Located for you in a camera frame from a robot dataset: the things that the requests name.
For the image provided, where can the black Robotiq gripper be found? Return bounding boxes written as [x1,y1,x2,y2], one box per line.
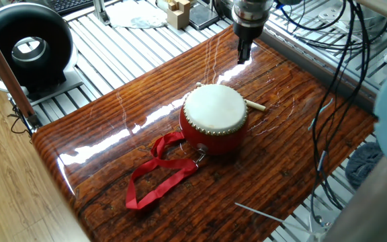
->
[232,22,265,65]

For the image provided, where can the light wooden drumstick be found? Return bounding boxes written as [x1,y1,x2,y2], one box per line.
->
[195,81,267,112]

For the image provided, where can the red drum with white head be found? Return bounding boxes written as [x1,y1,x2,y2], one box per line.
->
[179,83,249,156]

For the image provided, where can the grey aluminium table beam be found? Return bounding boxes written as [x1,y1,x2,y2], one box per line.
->
[259,28,379,114]

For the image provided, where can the dark grey flat device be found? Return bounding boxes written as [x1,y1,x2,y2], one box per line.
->
[189,1,222,31]

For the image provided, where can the wooden block puzzle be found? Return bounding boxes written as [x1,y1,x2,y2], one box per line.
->
[165,0,191,30]

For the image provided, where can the silver perforated metal plate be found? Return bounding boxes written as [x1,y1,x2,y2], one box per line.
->
[317,0,387,38]

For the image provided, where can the white crumpled cloth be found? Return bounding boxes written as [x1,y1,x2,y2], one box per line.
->
[105,0,169,30]

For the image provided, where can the glossy brown wooden board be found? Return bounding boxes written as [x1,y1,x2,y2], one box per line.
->
[31,25,378,242]

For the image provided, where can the dark blue fuzzy cloth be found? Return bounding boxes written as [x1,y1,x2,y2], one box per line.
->
[344,140,384,191]

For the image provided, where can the white zip tie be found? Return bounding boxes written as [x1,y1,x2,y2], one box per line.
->
[234,202,316,236]

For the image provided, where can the black computer keyboard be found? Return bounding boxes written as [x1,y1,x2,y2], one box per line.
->
[47,0,114,16]

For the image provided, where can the black cables behind beam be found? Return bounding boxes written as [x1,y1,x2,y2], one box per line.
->
[275,0,387,52]

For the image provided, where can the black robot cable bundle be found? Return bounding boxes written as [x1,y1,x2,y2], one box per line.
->
[309,0,373,225]

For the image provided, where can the red ribbon strap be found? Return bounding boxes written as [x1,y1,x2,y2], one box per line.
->
[125,130,200,211]

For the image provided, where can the small aluminium post foot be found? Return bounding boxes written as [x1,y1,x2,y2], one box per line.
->
[92,0,112,26]

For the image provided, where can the black ring-shaped device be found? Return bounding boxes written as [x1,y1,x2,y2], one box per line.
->
[0,2,84,107]

